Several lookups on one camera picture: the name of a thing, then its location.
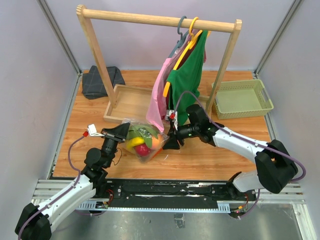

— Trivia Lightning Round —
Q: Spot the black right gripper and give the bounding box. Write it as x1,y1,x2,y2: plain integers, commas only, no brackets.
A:
162,120,199,150

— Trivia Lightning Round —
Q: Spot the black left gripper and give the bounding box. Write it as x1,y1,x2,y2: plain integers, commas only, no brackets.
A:
100,121,131,167

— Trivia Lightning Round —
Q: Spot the clear zip top bag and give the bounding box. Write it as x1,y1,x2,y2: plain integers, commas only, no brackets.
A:
122,118,169,163

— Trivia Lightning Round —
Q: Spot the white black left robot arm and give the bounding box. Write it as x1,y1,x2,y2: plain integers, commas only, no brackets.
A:
14,122,130,240

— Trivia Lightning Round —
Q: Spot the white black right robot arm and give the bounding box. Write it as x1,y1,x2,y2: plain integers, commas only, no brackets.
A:
163,104,298,200

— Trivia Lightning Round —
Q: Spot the yellow fake banana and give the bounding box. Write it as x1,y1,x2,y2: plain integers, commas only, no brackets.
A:
126,136,145,151

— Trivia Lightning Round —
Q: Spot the orange fake peach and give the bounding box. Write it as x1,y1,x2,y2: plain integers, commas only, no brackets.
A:
150,134,163,150

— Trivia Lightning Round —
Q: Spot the green fake lettuce leaf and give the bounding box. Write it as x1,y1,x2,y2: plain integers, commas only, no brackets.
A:
126,124,160,149

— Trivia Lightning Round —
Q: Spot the red fake apple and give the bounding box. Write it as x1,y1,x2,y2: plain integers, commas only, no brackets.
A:
134,143,151,157

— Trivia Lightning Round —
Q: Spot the pink shirt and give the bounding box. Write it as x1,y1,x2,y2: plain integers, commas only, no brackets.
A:
146,29,206,132

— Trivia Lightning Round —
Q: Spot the wooden clothes rack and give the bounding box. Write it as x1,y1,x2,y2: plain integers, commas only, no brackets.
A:
76,4,243,128

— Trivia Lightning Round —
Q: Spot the green sleeveless shirt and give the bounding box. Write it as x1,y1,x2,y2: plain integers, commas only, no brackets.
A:
167,30,208,125

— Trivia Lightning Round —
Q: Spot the dark grey folded cloth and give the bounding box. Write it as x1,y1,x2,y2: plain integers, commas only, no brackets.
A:
82,65,126,100

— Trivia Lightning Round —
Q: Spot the light green plastic basket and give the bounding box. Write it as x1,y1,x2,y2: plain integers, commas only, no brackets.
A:
214,79,274,120

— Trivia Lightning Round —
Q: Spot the grey-green clothes hanger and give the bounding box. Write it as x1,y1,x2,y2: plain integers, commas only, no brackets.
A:
168,15,188,58

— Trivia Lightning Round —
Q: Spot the yellow clothes hanger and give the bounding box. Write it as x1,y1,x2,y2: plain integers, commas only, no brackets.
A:
162,17,203,98

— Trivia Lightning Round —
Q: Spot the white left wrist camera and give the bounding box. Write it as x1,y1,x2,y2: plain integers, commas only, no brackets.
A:
87,124,105,137

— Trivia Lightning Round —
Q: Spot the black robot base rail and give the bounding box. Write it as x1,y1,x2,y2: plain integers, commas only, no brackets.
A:
93,179,256,211

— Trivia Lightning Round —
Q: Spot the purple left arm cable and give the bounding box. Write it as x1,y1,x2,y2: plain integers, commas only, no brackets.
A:
16,131,89,240

